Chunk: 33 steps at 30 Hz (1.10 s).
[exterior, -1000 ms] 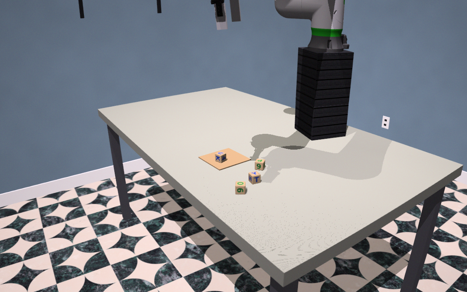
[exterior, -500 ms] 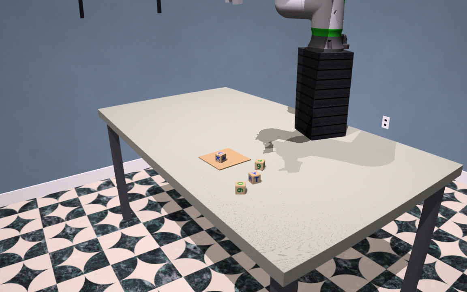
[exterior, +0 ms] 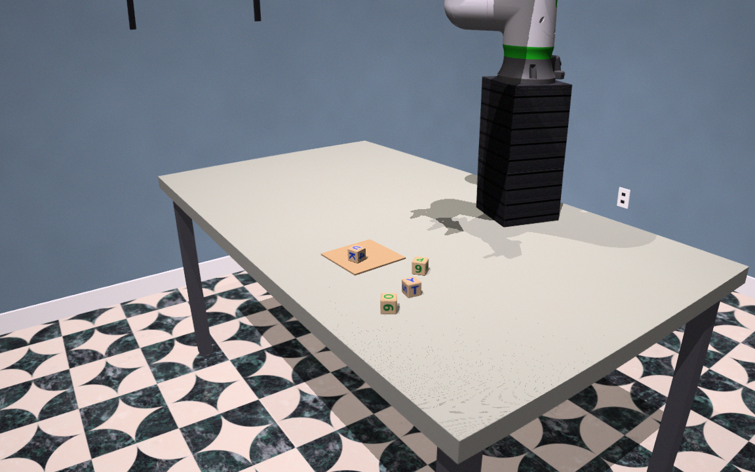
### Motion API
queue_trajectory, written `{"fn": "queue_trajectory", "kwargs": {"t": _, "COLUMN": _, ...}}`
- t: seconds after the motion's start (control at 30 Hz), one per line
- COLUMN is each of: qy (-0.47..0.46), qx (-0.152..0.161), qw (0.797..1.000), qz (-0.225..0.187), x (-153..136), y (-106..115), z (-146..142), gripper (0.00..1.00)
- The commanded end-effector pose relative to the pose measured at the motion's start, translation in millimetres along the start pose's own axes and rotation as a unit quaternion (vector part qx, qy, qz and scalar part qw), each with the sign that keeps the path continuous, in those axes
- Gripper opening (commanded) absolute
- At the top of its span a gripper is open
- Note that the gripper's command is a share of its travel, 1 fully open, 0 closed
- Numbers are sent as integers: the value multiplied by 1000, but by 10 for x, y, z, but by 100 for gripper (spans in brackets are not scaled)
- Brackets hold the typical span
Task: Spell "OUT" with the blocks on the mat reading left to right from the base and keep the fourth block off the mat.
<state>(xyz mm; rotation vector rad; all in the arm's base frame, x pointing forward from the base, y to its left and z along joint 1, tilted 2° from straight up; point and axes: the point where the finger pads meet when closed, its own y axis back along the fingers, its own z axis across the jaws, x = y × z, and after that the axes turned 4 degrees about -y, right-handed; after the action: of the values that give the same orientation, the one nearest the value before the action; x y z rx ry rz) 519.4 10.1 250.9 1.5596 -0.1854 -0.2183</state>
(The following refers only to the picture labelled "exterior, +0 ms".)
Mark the peach flat mat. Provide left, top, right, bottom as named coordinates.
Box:
left=321, top=239, right=406, bottom=276

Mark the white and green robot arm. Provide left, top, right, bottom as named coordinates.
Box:
left=444, top=0, right=565, bottom=85

